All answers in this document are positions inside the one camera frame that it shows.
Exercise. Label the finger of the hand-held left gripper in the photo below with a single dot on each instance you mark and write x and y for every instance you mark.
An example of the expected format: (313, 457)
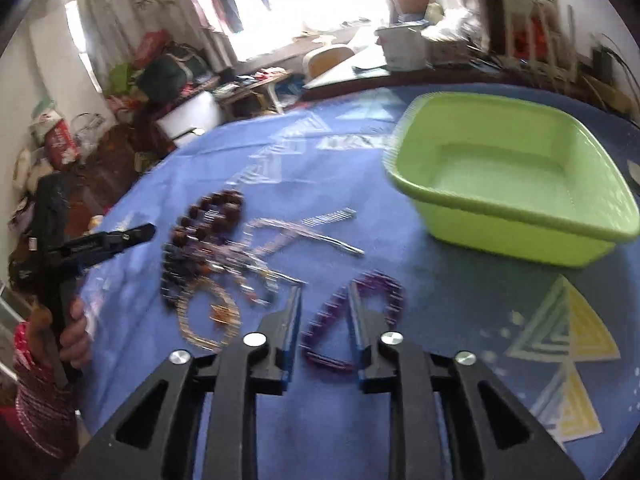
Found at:
(112, 243)

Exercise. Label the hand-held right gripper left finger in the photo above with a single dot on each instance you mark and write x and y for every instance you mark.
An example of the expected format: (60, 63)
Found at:
(294, 322)

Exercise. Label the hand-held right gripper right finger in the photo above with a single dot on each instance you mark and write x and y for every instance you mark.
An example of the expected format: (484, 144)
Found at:
(356, 322)

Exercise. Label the green plastic basin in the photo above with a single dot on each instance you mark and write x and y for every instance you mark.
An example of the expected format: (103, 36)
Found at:
(505, 180)

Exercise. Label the person's left forearm red sleeve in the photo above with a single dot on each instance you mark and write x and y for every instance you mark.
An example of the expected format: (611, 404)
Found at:
(42, 405)

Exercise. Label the person's left hand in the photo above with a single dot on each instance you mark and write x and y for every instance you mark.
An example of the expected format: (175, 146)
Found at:
(75, 332)

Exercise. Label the red plastic bag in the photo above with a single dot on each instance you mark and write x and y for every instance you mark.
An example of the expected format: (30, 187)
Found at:
(61, 144)

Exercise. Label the white storage box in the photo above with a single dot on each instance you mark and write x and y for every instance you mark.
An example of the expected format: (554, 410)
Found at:
(192, 115)

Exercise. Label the blue patterned tablecloth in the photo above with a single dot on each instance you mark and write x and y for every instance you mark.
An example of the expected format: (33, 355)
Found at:
(310, 160)

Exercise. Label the dark green duffel bag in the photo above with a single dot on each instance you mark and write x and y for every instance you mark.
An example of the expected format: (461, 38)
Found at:
(172, 67)

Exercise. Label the small cluttered wooden table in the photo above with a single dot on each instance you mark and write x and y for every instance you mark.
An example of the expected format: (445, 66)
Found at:
(255, 85)

